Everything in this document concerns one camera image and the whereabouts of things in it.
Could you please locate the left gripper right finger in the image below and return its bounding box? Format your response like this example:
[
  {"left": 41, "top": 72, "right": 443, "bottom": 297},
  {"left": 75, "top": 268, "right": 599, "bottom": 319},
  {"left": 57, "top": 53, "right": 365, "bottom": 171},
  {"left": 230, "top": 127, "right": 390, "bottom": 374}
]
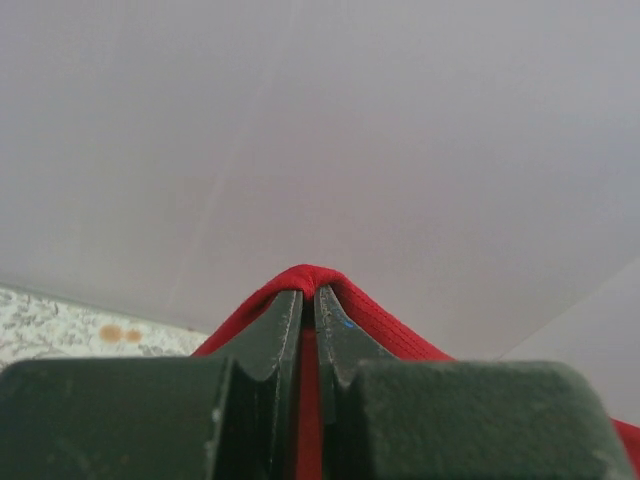
[{"left": 314, "top": 287, "right": 636, "bottom": 479}]

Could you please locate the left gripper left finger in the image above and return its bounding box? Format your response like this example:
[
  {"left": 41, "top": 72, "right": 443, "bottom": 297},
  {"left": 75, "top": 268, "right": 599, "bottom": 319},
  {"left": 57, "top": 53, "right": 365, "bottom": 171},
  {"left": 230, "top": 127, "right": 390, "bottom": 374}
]
[{"left": 1, "top": 291, "right": 304, "bottom": 479}]

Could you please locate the red t-shirt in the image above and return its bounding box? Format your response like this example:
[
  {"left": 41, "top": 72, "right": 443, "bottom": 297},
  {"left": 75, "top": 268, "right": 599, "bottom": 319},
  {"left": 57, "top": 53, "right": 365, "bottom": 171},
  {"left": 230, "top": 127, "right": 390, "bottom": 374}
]
[{"left": 192, "top": 263, "right": 640, "bottom": 480}]

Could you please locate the floral table mat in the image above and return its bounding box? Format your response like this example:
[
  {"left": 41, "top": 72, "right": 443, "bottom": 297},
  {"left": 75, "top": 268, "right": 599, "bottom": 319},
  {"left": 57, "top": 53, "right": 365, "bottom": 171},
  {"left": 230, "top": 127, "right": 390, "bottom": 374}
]
[{"left": 1, "top": 286, "right": 207, "bottom": 367}]

